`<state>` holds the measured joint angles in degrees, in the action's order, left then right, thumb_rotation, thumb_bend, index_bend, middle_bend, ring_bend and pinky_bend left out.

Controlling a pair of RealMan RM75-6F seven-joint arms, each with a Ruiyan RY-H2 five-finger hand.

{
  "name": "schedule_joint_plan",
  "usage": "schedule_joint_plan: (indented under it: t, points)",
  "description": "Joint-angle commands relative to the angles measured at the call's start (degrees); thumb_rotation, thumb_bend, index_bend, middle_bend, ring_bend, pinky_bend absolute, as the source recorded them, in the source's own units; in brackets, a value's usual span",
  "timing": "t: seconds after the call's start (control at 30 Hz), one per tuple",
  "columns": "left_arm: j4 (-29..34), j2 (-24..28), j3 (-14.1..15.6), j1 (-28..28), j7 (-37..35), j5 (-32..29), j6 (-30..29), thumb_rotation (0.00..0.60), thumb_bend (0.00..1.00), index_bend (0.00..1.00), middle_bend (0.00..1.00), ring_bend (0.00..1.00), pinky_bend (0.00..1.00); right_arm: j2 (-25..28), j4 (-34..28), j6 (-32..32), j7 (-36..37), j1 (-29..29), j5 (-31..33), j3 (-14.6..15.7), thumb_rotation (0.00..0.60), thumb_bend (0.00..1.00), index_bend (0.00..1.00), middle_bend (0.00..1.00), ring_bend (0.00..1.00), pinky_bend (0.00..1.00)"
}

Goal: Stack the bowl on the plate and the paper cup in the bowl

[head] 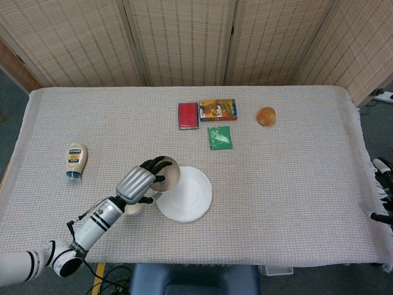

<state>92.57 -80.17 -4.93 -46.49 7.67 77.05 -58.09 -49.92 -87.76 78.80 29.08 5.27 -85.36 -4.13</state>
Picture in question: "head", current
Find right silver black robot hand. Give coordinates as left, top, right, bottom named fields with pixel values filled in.
left=360, top=157, right=393, bottom=224

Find woven folding screen panel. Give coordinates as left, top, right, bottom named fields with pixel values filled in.
left=0, top=0, right=147, bottom=89
left=224, top=0, right=343, bottom=87
left=293, top=0, right=393, bottom=107
left=122, top=0, right=239, bottom=87

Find green packet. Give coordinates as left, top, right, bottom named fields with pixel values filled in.
left=207, top=125, right=234, bottom=151

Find small white paper cup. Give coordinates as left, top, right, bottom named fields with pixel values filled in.
left=124, top=202, right=144, bottom=215

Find beige bowl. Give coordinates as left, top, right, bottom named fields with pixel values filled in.
left=149, top=155, right=182, bottom=194

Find black arm wrist cable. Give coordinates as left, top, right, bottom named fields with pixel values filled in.
left=66, top=196, right=123, bottom=246

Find black power cable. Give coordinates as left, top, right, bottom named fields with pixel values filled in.
left=357, top=100, right=380, bottom=116

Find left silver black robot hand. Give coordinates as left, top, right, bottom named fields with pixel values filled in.
left=115, top=155, right=175, bottom=206

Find orange bun in wrap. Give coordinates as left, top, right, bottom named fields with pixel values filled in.
left=255, top=106, right=277, bottom=127

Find white power strip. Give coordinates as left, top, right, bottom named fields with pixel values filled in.
left=375, top=90, right=393, bottom=104

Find orange colourful printed box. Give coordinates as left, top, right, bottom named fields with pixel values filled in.
left=198, top=98, right=238, bottom=122

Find mayonnaise squeeze bottle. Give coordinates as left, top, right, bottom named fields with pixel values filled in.
left=64, top=143, right=88, bottom=183

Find pale woven tablecloth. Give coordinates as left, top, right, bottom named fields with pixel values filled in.
left=0, top=85, right=392, bottom=273

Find blue chair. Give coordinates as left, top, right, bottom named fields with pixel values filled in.
left=128, top=263, right=261, bottom=295

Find black floor cables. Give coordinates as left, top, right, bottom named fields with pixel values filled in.
left=82, top=261, right=133, bottom=295

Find red box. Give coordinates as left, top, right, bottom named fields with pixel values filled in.
left=178, top=102, right=200, bottom=130

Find white plastic box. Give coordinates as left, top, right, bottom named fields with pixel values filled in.
left=257, top=264, right=295, bottom=276

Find large white plate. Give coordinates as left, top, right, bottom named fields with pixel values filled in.
left=155, top=165, right=214, bottom=223

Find brown woven screen panel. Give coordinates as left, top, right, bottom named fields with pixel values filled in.
left=0, top=39, right=42, bottom=93

